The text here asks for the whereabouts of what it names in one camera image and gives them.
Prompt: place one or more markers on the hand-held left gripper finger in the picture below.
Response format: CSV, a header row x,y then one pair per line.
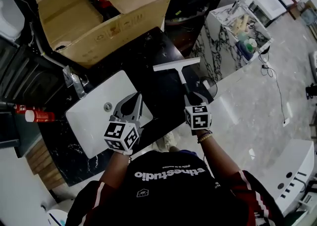
x,y
117,111
139,111

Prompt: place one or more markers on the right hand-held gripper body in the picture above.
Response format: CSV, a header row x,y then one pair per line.
x,y
199,118

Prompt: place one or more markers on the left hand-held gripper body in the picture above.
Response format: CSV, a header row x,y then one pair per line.
x,y
119,137

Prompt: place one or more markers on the person's left forearm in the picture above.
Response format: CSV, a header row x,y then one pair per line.
x,y
114,170

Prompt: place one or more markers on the person's right forearm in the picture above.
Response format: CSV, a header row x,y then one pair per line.
x,y
218,155

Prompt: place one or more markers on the chrome sink drain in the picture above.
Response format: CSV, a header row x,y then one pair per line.
x,y
108,106

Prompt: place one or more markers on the white rectangular sink basin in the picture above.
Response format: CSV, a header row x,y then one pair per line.
x,y
99,128

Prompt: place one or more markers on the person's right shoe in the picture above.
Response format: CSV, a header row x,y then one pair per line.
x,y
168,140

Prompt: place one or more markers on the white marble cabinet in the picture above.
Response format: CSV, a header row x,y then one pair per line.
x,y
218,54

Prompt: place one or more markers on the black marble table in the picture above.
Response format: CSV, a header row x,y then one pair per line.
x,y
153,54

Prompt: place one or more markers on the teal round container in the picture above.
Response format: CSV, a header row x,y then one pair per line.
x,y
250,45

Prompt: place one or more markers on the red spray can white cap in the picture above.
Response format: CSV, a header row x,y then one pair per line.
x,y
42,116

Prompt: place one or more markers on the person's black and red shirt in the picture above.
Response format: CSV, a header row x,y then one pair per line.
x,y
173,195

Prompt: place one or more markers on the wooden pallet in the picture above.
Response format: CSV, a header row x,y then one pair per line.
x,y
44,168

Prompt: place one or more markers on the white power adapter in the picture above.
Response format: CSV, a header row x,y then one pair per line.
x,y
286,122

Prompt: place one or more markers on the beige rolls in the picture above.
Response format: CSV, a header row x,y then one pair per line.
x,y
241,23

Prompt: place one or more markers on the dark metal appliance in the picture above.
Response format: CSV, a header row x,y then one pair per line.
x,y
27,76

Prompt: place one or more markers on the open cardboard box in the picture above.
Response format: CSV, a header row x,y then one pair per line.
x,y
74,24

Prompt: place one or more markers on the small chrome faucet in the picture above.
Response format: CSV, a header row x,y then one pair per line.
x,y
236,7

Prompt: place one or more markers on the white cylindrical bin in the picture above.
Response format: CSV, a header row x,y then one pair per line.
x,y
55,217

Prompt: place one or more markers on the white glossy cabinet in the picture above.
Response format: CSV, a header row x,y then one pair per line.
x,y
289,170

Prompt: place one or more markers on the white appliance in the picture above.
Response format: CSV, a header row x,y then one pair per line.
x,y
10,16

